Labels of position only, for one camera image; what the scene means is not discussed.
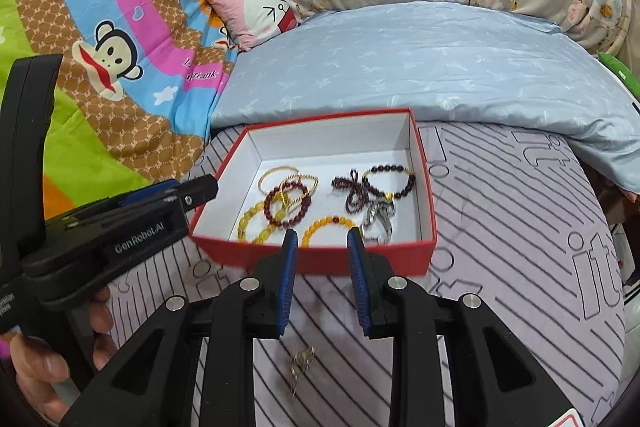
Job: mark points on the colourful monkey cartoon blanket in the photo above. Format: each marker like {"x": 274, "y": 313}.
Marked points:
{"x": 137, "y": 86}

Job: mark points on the red cardboard box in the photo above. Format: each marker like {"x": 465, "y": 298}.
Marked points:
{"x": 383, "y": 145}

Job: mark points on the green plush toy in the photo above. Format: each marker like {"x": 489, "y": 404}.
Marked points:
{"x": 622, "y": 72}

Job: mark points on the silver metal watch band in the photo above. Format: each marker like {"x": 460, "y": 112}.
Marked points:
{"x": 377, "y": 224}

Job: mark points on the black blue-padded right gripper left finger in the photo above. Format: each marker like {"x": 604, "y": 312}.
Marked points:
{"x": 194, "y": 360}

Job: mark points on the grey line-patterned bed sheet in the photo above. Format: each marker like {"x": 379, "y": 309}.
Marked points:
{"x": 516, "y": 224}

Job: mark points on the light blue quilt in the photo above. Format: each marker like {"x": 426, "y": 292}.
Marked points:
{"x": 445, "y": 62}

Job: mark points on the thin gold bangle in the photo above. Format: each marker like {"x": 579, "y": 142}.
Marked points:
{"x": 274, "y": 176}

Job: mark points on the person's left hand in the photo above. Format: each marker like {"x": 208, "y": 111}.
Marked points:
{"x": 38, "y": 368}

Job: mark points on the pink rabbit pillow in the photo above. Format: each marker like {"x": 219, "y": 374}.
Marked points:
{"x": 253, "y": 22}

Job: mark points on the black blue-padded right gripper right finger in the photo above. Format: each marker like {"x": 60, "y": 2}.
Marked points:
{"x": 495, "y": 380}

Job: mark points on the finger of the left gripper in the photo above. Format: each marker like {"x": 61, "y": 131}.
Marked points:
{"x": 147, "y": 192}
{"x": 196, "y": 192}

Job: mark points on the purple garnet bead strand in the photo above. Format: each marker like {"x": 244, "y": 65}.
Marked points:
{"x": 357, "y": 195}

